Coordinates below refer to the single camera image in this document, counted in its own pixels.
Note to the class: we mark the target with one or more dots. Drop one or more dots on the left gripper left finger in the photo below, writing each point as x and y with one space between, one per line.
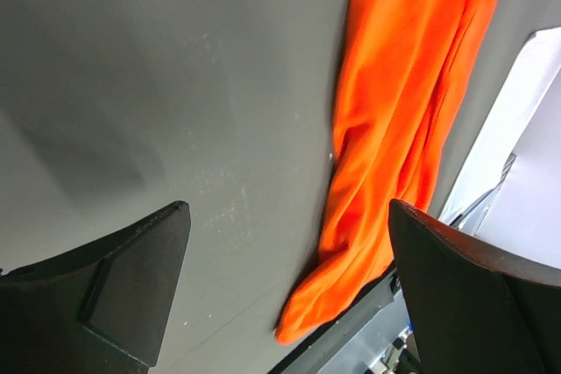
102 307

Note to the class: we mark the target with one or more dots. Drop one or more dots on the orange t shirt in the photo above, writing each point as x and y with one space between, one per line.
405 70

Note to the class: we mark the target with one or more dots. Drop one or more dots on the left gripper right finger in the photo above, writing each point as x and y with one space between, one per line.
474 308

